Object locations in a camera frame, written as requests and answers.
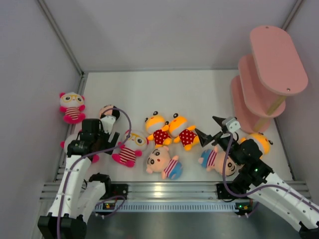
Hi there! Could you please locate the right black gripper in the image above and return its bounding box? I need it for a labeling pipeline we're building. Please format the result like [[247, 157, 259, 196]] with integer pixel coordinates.
[[195, 116, 242, 165]]

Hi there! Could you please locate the pink panda plush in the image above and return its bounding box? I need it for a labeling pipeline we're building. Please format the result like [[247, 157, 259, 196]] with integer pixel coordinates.
[[60, 133, 100, 163], [59, 92, 86, 124], [112, 130, 149, 168]]

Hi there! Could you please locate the boy plush black hair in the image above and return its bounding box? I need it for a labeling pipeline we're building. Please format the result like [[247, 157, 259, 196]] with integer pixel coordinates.
[[99, 105, 120, 121]]

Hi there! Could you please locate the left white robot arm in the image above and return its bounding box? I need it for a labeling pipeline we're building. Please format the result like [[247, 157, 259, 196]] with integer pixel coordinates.
[[37, 116, 119, 239]]

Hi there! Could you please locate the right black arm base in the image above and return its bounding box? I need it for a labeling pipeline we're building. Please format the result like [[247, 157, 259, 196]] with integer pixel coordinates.
[[216, 183, 249, 201]]

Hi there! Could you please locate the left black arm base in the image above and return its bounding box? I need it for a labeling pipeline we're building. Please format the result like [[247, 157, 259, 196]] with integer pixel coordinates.
[[101, 184, 129, 200]]

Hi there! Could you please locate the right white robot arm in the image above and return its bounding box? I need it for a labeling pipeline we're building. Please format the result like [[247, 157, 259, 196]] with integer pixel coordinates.
[[195, 116, 319, 239]]

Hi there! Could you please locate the pink three-tier shelf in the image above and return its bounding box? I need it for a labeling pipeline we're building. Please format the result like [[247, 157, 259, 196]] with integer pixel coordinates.
[[231, 25, 308, 133]]

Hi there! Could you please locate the yellow bear plush middle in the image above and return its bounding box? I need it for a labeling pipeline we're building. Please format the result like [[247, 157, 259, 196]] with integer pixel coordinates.
[[168, 113, 199, 151]]

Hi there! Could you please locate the yellow bear plush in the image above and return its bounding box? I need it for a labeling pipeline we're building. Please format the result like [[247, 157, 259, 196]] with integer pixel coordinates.
[[239, 133, 273, 156], [145, 111, 172, 148], [168, 113, 199, 151]]

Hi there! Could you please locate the yellow bear plush right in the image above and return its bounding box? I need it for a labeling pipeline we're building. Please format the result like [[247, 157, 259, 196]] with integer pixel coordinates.
[[239, 133, 273, 156]]

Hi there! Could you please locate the yellow bear plush left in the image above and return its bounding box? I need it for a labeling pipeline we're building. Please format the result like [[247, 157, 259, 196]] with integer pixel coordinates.
[[145, 111, 172, 148]]

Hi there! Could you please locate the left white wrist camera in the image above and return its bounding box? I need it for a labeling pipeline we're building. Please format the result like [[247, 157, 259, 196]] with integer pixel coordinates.
[[100, 115, 116, 134]]

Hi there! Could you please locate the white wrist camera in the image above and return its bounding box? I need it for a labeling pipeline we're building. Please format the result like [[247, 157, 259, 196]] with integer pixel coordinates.
[[222, 117, 241, 133], [100, 115, 116, 134]]

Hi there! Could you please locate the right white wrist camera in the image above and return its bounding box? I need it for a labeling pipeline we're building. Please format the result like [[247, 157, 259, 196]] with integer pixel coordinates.
[[222, 117, 241, 133]]

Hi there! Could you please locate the aluminium front rail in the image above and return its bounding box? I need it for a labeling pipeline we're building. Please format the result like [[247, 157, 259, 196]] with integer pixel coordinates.
[[40, 181, 311, 201]]

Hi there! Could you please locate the white slotted cable duct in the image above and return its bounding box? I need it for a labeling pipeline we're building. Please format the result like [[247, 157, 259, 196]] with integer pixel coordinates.
[[93, 201, 239, 213]]

